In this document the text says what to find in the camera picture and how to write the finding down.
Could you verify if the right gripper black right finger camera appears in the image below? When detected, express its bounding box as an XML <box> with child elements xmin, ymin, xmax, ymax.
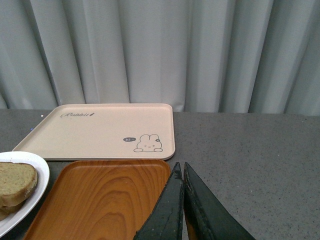
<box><xmin>183</xmin><ymin>162</ymin><xmax>254</xmax><ymax>240</ymax></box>

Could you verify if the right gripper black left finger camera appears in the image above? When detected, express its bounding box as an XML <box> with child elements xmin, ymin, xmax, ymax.
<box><xmin>134</xmin><ymin>162</ymin><xmax>184</xmax><ymax>240</ymax></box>

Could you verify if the bread slice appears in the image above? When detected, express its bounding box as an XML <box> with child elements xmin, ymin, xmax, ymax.
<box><xmin>0</xmin><ymin>201</ymin><xmax>25</xmax><ymax>221</ymax></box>
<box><xmin>0</xmin><ymin>162</ymin><xmax>38</xmax><ymax>207</ymax></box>

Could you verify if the white oval plate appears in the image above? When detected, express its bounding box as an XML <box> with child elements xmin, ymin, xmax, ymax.
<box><xmin>0</xmin><ymin>151</ymin><xmax>50</xmax><ymax>238</ymax></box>

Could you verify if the brown wooden tray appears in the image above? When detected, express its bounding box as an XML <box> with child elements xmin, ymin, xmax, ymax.
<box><xmin>23</xmin><ymin>159</ymin><xmax>194</xmax><ymax>240</ymax></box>

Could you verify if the pink rabbit tray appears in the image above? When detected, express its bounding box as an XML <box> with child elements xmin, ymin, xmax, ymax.
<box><xmin>15</xmin><ymin>103</ymin><xmax>176</xmax><ymax>161</ymax></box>

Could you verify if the grey white curtain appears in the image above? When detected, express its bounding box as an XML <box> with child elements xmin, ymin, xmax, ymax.
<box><xmin>0</xmin><ymin>0</ymin><xmax>320</xmax><ymax>116</ymax></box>

